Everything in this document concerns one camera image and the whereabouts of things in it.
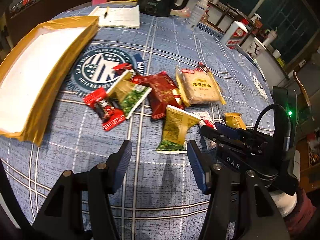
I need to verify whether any plain yellow snack pack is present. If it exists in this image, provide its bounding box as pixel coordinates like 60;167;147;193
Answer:
225;113;247;130

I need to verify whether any green gold snack pack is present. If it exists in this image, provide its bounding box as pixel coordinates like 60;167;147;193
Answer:
106;70;152;119
156;105;200;154

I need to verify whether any yellow cracker pack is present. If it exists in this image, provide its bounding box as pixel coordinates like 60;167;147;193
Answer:
176;67;226;107

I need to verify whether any dark red snack pack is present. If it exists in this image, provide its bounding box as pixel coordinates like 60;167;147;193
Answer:
132;71;185;120

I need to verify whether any red chocolate candy bar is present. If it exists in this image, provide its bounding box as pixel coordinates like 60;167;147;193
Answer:
83;87;125;131

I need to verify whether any white red candy packet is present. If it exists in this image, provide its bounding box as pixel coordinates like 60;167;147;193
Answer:
193;111;216;151

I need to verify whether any white gloved right hand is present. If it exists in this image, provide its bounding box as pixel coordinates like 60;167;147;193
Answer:
270;190;298;218

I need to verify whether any small red black candy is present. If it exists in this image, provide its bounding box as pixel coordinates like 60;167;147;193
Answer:
197;62;210;73

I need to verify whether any blue plaid tablecloth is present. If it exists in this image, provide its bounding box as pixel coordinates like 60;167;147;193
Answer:
1;14;275;239

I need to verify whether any white patterned paper cup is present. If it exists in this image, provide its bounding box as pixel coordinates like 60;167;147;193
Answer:
245;37;266;59

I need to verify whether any white spray bottle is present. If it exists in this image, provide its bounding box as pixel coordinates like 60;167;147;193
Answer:
188;0;208;31

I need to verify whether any white notebook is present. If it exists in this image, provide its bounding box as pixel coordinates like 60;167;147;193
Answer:
89;5;140;29

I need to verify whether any gold cardboard tray box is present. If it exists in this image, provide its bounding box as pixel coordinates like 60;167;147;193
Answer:
1;16;99;145

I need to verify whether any black yellow pen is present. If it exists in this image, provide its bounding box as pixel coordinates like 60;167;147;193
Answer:
104;6;110;18

